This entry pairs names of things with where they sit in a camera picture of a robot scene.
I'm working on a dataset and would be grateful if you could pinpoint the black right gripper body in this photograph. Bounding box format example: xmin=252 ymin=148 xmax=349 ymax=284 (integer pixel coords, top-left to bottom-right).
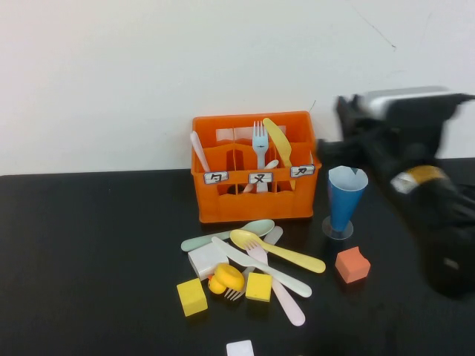
xmin=344 ymin=99 xmax=448 ymax=162

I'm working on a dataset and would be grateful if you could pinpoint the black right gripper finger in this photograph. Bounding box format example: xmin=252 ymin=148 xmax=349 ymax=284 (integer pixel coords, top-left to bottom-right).
xmin=351 ymin=93 xmax=369 ymax=118
xmin=335 ymin=95 xmax=354 ymax=125

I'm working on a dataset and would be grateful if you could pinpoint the yellow plastic knife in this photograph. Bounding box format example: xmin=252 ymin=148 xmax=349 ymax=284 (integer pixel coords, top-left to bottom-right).
xmin=262 ymin=117 xmax=297 ymax=191

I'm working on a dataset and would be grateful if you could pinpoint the orange plastic cutlery crate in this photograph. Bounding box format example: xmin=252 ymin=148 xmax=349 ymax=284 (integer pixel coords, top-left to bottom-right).
xmin=191 ymin=110 xmax=323 ymax=224

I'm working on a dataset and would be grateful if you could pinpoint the white paper label tag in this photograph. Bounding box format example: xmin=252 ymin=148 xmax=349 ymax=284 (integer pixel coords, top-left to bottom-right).
xmin=203 ymin=171 xmax=229 ymax=185
xmin=248 ymin=171 xmax=275 ymax=185
xmin=289 ymin=164 xmax=316 ymax=179

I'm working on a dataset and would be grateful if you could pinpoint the light blue plastic fork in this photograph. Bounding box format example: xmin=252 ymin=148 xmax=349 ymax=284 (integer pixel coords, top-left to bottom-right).
xmin=252 ymin=121 xmax=270 ymax=194

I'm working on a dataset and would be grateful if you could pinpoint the peach plastic spoon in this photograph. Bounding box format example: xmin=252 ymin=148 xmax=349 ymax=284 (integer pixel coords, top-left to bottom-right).
xmin=241 ymin=159 xmax=280 ymax=194

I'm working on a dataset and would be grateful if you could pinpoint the blue paper cone cup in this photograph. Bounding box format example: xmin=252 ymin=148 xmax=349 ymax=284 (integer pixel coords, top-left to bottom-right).
xmin=321 ymin=165 xmax=370 ymax=240

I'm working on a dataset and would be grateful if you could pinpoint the orange foam cube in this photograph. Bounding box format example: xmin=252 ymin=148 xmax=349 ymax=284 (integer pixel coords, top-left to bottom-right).
xmin=335 ymin=246 xmax=371 ymax=286

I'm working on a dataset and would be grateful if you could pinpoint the pale green plastic spoon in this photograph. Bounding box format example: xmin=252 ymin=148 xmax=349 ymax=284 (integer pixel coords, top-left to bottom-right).
xmin=180 ymin=219 xmax=276 ymax=253

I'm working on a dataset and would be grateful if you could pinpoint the yellow plastic spoon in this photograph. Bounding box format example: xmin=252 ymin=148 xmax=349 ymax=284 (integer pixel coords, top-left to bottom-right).
xmin=229 ymin=228 xmax=327 ymax=274

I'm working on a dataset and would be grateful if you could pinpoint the white plastic knife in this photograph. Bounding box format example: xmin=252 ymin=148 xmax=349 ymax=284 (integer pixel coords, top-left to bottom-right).
xmin=211 ymin=236 xmax=312 ymax=299

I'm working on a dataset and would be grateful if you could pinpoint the yellow foam cube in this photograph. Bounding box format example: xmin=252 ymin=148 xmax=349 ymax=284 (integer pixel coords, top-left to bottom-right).
xmin=245 ymin=272 xmax=274 ymax=303
xmin=176 ymin=278 xmax=209 ymax=317

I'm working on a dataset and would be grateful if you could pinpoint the pink plastic fork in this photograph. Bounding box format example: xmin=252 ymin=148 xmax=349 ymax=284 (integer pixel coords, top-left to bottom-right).
xmin=243 ymin=239 xmax=307 ymax=327

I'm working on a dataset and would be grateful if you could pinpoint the yellow rubber duck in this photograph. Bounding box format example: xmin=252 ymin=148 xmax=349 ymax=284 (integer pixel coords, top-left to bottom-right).
xmin=206 ymin=263 xmax=245 ymax=297

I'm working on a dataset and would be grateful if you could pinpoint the white foam block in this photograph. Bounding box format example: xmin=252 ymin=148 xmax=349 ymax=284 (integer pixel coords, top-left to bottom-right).
xmin=187 ymin=245 xmax=230 ymax=281
xmin=226 ymin=339 xmax=255 ymax=356

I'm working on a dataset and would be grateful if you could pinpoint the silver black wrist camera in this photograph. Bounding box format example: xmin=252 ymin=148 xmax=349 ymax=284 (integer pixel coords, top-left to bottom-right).
xmin=361 ymin=86 xmax=468 ymax=116

